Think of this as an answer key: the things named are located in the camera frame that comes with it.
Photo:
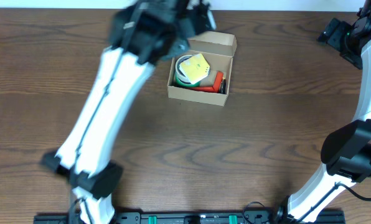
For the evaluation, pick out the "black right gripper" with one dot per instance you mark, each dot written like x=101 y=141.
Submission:
x=333 y=34

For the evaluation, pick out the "brown cardboard box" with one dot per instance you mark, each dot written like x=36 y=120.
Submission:
x=218 y=49

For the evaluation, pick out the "red stapler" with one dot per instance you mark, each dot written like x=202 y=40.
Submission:
x=218 y=82

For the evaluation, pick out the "red utility knife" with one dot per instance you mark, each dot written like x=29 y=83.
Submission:
x=208 y=89

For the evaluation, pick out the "yellow sticky note pad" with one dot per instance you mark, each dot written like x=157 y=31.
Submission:
x=196 y=68

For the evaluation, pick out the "white tape roll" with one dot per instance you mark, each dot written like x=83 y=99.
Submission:
x=179 y=74

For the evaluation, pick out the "green tape roll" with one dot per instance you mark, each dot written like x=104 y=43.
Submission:
x=184 y=84

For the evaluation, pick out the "black teardrop tape dispenser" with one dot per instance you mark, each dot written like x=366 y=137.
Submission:
x=223 y=86

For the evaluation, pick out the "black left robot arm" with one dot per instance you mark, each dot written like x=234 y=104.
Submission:
x=141 y=35

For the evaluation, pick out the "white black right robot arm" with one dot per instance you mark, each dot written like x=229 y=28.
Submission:
x=346 y=152

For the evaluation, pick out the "black mounting rail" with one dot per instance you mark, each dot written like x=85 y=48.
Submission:
x=254 y=216

